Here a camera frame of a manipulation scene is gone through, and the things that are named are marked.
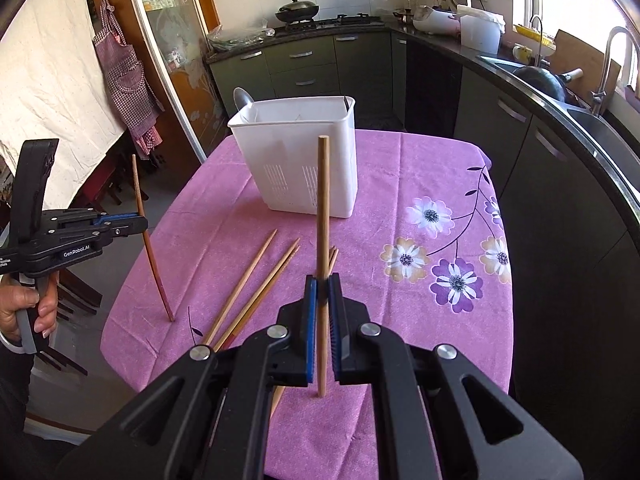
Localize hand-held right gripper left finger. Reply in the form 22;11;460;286
55;275;320;480

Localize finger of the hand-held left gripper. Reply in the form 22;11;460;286
93;213;146;226
102;220;149;241

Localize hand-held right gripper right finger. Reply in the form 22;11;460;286
326;273;584;480

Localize white plastic utensil holder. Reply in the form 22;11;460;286
227;96;357;219

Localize person's left forearm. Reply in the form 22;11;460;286
0;335;53;480

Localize person's left hand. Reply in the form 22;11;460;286
0;280;59;348

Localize dark wooden chair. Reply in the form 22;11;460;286
80;147;150;208

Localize checked apron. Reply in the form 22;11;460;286
93;0;166;158

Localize white hanging cloth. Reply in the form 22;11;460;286
0;0;127;201

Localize frosted glass sliding door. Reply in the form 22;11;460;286
120;0;232;161

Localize pink floral tablecloth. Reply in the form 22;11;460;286
100;129;516;480

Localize plastic bag of vegetables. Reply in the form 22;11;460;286
206;24;277;52

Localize green lower kitchen cabinets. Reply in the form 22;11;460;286
207;27;640;411

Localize black wok with lid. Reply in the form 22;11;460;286
274;0;321;25

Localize black gas stove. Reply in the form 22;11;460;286
272;14;386;36

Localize white rice cooker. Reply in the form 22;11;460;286
412;0;472;37

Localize white plastic bucket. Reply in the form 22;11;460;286
457;4;507;56

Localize stainless steel sink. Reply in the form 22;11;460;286
477;52;640;181

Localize small metal faucet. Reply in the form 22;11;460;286
529;15;551;68

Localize yellow plastic tray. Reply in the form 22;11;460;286
514;24;557;47

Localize wooden cutting board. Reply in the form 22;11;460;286
550;29;608;92

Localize tall metal faucet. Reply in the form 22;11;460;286
591;26;636;117

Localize black wok with wooden handle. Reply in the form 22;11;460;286
512;65;585;106

